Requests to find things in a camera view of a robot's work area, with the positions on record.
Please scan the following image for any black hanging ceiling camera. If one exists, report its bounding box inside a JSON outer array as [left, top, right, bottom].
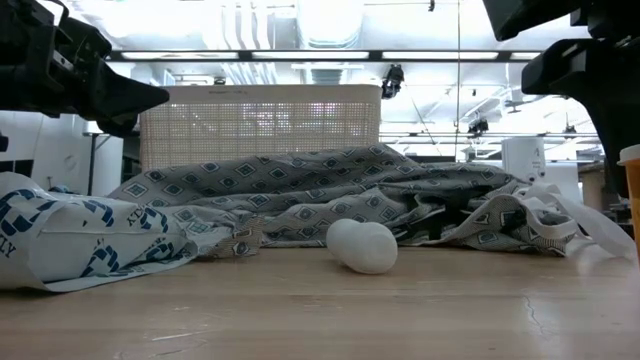
[[381, 63, 405, 100], [467, 117, 490, 139]]

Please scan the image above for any white plastic lattice basket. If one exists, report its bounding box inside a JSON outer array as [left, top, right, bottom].
[[138, 83, 383, 174]]

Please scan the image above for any background table with dark legs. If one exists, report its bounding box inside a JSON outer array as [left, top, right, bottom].
[[82, 130, 125, 196]]

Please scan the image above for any orange pill bottle white cap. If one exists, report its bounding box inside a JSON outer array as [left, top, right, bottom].
[[616, 143, 640, 261]]

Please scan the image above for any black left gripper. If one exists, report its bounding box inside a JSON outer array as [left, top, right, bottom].
[[0, 0, 171, 138]]

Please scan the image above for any grey patterned cloth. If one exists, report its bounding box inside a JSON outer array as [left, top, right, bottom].
[[0, 171, 201, 294]]

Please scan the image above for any white cylindrical device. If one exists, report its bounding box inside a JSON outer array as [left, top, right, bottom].
[[501, 136, 547, 184]]

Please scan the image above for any grey patterned hospital gown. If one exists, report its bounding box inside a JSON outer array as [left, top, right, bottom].
[[107, 143, 636, 259]]

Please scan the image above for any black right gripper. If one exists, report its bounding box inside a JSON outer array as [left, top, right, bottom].
[[522, 34, 640, 199]]

